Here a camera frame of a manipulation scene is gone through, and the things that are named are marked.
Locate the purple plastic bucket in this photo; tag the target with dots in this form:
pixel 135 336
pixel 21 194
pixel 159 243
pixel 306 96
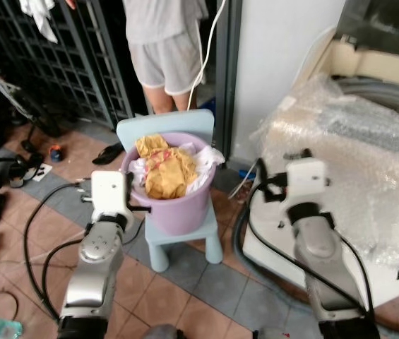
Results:
pixel 178 212

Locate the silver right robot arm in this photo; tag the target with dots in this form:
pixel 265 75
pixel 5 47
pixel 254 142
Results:
pixel 323 254

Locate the light blue child chair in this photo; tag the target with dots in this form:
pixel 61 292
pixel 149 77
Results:
pixel 185 247

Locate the person in grey clothes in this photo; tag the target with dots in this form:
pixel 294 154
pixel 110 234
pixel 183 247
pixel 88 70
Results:
pixel 164 42

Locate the dark metal grille gate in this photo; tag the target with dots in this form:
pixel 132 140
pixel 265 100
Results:
pixel 79 63

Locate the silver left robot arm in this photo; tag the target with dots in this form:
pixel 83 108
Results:
pixel 94 265

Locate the white crumpled cloth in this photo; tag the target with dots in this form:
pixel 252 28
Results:
pixel 206 159

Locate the clear bubble wrap sheet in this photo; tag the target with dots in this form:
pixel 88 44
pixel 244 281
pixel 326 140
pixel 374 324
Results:
pixel 354 155

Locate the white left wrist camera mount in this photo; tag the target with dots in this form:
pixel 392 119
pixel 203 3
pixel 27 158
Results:
pixel 109 192

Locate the white hanging rag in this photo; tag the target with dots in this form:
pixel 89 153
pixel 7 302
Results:
pixel 40 18

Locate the small dark can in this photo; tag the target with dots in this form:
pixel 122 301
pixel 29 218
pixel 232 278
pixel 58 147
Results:
pixel 56 152

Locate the dark door frame post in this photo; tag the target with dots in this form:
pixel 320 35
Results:
pixel 227 70

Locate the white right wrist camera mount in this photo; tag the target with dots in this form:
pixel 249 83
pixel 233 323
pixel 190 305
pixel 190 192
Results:
pixel 306 180

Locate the black sandal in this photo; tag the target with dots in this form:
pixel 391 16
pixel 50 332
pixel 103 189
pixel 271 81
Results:
pixel 107 153

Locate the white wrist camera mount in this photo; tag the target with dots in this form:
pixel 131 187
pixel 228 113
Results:
pixel 109 192
pixel 306 180

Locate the white washing machine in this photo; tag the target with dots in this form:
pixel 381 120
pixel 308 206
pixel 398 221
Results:
pixel 291 244

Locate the yellow patterned garment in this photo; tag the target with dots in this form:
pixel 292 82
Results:
pixel 167 173

